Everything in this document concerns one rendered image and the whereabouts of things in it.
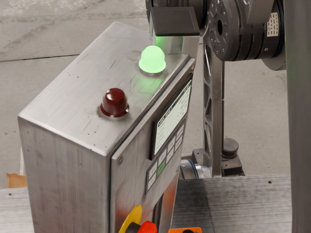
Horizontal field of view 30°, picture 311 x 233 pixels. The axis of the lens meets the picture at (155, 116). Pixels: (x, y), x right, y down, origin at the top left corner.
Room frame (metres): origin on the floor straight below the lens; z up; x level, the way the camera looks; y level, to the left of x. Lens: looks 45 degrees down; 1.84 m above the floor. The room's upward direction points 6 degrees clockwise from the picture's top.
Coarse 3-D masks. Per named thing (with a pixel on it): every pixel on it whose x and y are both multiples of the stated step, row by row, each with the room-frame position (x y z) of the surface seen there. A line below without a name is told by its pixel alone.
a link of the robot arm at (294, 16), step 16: (288, 0) 0.37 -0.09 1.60; (304, 0) 0.36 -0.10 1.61; (288, 16) 0.36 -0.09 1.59; (304, 16) 0.35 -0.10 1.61; (288, 32) 0.36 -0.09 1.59; (304, 32) 0.34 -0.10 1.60; (288, 48) 0.35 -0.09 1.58; (304, 48) 0.33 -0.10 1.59; (288, 64) 0.34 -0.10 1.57; (304, 64) 0.32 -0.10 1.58; (288, 80) 0.33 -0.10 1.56; (304, 80) 0.31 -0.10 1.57; (288, 96) 0.32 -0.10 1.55; (304, 96) 0.31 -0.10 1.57; (288, 112) 0.31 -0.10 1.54; (304, 112) 0.30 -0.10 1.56; (288, 128) 0.31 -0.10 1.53; (304, 128) 0.29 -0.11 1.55; (304, 144) 0.28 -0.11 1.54; (304, 160) 0.27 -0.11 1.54; (304, 176) 0.27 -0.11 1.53; (304, 192) 0.26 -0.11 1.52; (304, 208) 0.25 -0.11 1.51; (304, 224) 0.24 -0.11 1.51
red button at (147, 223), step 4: (132, 224) 0.34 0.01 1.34; (136, 224) 0.34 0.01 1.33; (144, 224) 0.34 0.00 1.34; (148, 224) 0.34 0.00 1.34; (152, 224) 0.34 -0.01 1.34; (128, 228) 0.34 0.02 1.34; (132, 228) 0.34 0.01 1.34; (136, 228) 0.34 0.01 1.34; (140, 228) 0.33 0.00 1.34; (144, 228) 0.33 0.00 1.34; (148, 228) 0.33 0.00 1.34; (152, 228) 0.34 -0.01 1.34; (156, 228) 0.34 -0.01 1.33; (128, 232) 0.33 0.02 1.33; (132, 232) 0.33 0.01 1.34; (136, 232) 0.33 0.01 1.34; (140, 232) 0.33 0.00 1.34; (144, 232) 0.33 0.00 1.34; (148, 232) 0.33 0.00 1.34; (152, 232) 0.33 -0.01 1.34; (156, 232) 0.34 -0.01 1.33
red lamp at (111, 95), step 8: (112, 88) 0.37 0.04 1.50; (104, 96) 0.36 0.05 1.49; (112, 96) 0.36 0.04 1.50; (120, 96) 0.36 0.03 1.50; (104, 104) 0.36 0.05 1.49; (112, 104) 0.36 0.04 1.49; (120, 104) 0.36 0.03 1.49; (128, 104) 0.37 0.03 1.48; (104, 112) 0.36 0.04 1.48; (112, 112) 0.35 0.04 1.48; (120, 112) 0.36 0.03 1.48; (128, 112) 0.36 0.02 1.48; (112, 120) 0.35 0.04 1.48; (120, 120) 0.35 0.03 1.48
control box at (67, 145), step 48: (96, 48) 0.45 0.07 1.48; (144, 48) 0.46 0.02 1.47; (48, 96) 0.38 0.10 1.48; (96, 96) 0.38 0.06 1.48; (144, 96) 0.39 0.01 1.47; (48, 144) 0.34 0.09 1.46; (96, 144) 0.32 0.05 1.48; (144, 144) 0.36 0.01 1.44; (48, 192) 0.34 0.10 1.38; (96, 192) 0.32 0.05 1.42; (144, 192) 0.37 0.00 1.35
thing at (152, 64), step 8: (152, 48) 0.43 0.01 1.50; (144, 56) 0.42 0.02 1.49; (152, 56) 0.42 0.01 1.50; (160, 56) 0.42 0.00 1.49; (144, 64) 0.42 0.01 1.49; (152, 64) 0.42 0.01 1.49; (160, 64) 0.42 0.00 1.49; (144, 72) 0.42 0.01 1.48; (152, 72) 0.42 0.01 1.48; (160, 72) 0.42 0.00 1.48
